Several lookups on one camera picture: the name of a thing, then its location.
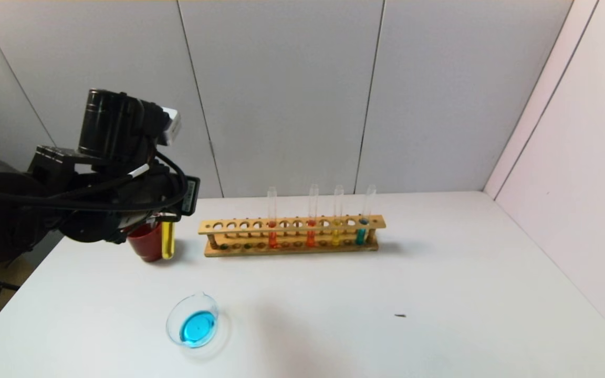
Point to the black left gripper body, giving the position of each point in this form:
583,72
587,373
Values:
191,196

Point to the red plastic cup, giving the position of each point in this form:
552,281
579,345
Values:
147,244

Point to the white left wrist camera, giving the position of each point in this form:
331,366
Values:
172,126

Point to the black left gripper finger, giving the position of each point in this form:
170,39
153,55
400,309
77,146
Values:
168,217

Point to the clear glass beaker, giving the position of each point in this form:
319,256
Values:
195,328

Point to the yellow pigment glass test tube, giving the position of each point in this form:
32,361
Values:
168,241
335,237

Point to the orange pigment glass test tube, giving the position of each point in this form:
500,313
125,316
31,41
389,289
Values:
272,239
311,239

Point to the wooden test tube rack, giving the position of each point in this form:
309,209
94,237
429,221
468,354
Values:
381,222

